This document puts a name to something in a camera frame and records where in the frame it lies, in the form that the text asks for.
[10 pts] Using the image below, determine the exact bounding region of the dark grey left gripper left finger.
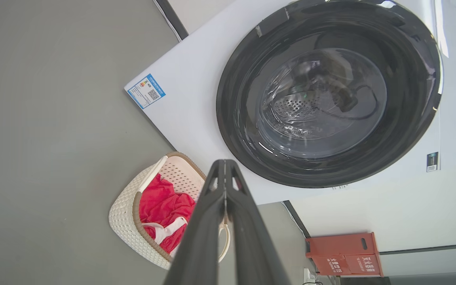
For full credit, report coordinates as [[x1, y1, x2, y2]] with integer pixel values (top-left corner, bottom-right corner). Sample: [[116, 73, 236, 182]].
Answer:
[[164, 160, 227, 285]]

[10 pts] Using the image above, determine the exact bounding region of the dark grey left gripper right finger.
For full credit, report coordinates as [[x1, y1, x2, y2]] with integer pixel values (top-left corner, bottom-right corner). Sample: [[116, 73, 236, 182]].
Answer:
[[224, 160, 292, 285]]

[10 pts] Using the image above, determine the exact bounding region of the cream woven plastic laundry basket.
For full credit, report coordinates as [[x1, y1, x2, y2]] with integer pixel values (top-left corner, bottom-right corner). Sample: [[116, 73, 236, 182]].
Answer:
[[108, 152, 231, 270]]

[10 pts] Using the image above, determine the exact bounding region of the red garment with white trim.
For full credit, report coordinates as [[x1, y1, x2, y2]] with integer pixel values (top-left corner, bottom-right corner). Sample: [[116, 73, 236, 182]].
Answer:
[[139, 173, 196, 254]]

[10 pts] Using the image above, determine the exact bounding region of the white power strip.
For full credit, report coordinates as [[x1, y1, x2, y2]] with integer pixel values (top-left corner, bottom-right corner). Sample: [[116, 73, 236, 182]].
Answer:
[[302, 268, 318, 285]]

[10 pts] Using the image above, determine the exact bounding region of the red fire equipment box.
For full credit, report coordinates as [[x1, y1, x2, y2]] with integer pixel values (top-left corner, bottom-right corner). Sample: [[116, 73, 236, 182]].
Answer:
[[305, 232, 384, 277]]

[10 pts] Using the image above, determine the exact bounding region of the white front-load washing machine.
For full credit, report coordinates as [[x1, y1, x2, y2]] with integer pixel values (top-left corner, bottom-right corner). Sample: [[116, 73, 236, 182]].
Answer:
[[124, 0, 456, 205]]

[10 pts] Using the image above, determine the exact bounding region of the round black washing machine door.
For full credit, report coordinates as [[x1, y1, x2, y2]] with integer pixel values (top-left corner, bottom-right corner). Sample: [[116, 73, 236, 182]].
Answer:
[[216, 0, 443, 188]]

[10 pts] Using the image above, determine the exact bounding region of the blue white energy label sticker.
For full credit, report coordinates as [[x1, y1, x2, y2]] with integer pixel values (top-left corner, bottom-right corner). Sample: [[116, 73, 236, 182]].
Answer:
[[127, 74, 166, 109]]

